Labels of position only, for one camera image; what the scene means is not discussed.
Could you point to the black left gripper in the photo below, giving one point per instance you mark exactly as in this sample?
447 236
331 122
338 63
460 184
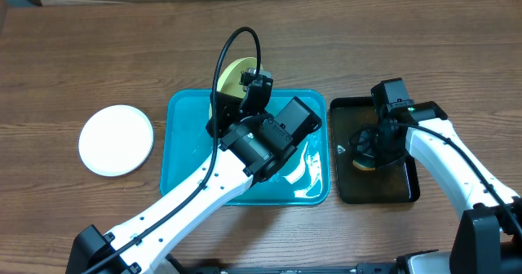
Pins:
226 112

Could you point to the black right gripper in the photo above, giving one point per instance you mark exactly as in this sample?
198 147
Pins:
365 146

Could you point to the yellow-green plate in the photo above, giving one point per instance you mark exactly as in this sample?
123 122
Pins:
229 82

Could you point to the yellow green sponge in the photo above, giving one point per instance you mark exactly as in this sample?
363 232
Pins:
364 164

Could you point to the white plate with ketchup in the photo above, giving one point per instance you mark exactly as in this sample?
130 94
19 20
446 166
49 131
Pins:
116 140

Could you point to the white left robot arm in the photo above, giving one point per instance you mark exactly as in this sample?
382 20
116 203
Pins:
249 146

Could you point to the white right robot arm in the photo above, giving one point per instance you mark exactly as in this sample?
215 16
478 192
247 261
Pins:
488 239

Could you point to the black water tray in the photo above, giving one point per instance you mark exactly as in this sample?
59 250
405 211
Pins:
394 184

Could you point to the teal plastic tray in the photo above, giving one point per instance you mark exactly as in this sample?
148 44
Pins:
303 181

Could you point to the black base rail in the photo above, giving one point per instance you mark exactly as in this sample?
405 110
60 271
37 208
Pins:
360 268

